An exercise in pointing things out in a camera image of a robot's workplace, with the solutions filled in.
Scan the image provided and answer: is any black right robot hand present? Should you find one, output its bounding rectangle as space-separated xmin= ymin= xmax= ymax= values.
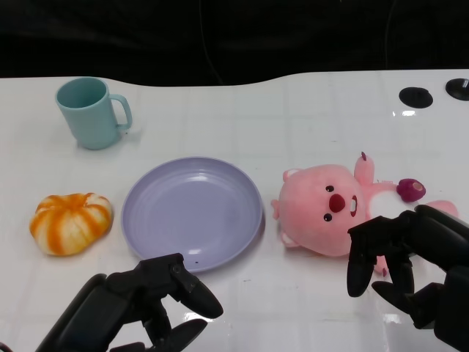
xmin=347 ymin=204 xmax=469 ymax=349

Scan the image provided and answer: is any thin black background cable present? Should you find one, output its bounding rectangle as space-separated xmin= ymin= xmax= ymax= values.
xmin=199 ymin=0 xmax=223 ymax=84

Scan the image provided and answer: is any black round table grommet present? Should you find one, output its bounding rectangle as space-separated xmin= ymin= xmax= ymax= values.
xmin=398 ymin=87 xmax=434 ymax=109
xmin=445 ymin=78 xmax=469 ymax=102

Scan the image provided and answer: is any pink plush beaver doll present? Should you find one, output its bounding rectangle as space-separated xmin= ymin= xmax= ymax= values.
xmin=270 ymin=151 xmax=462 ymax=276

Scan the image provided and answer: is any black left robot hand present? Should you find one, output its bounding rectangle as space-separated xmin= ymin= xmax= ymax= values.
xmin=35 ymin=252 xmax=224 ymax=352

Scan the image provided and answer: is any lavender plastic plate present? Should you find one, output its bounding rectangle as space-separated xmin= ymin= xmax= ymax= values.
xmin=121 ymin=156 xmax=265 ymax=275

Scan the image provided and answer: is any orange white pumpkin toy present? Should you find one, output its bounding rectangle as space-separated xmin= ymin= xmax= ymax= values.
xmin=29 ymin=192 xmax=114 ymax=257

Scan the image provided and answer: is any teal plastic mug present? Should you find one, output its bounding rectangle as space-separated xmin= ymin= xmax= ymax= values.
xmin=55 ymin=76 xmax=133 ymax=151

